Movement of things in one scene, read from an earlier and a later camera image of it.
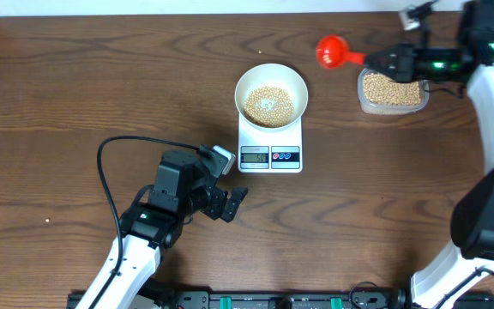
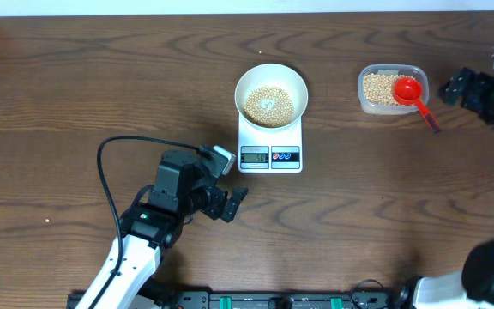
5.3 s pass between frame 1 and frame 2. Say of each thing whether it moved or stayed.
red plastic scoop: moved
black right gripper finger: moved
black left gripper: stayed
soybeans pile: stayed
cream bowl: stayed
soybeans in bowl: stayed
